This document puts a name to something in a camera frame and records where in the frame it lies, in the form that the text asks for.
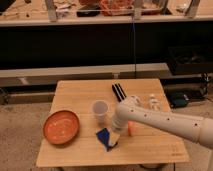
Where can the black crate on right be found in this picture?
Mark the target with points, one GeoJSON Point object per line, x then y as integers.
{"type": "Point", "coordinates": [190, 60]}

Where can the cluttered background shelf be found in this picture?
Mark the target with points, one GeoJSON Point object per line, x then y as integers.
{"type": "Point", "coordinates": [82, 12]}

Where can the orange carrot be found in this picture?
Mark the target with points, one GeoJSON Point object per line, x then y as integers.
{"type": "Point", "coordinates": [130, 128]}

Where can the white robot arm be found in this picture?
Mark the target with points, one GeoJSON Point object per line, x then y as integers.
{"type": "Point", "coordinates": [193, 128]}

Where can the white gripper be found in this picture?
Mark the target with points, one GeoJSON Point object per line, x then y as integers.
{"type": "Point", "coordinates": [114, 134]}

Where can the black device on floor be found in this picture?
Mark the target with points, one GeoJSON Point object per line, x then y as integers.
{"type": "Point", "coordinates": [177, 99]}

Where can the clear plastic cup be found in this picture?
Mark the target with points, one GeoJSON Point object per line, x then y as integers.
{"type": "Point", "coordinates": [99, 109]}

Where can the orange ceramic bowl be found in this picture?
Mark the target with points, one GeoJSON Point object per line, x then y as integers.
{"type": "Point", "coordinates": [61, 127]}

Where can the small white bottle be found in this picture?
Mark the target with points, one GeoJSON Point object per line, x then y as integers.
{"type": "Point", "coordinates": [154, 102]}

